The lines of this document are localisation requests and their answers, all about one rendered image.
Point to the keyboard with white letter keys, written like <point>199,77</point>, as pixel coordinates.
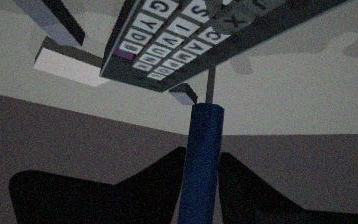
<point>158,45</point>

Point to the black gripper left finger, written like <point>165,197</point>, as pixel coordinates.
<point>149,197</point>

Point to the blue stylus with grey tip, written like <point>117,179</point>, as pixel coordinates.
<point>202,158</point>

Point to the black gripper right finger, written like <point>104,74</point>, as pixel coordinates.
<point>247,199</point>

